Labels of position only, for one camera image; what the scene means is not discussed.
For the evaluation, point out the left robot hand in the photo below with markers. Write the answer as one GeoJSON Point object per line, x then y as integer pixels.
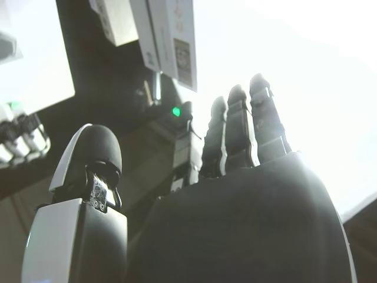
{"type": "Point", "coordinates": [235, 224]}

